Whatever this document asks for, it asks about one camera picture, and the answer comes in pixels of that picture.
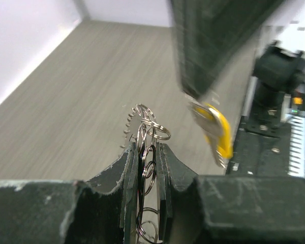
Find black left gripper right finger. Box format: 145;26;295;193
156;143;305;243

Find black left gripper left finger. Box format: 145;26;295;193
0;145;138;243

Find white slotted cable duct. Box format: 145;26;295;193
288;116;305;178

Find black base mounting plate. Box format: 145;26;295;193
226;116;291;176

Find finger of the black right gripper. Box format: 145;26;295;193
170;0;283;100

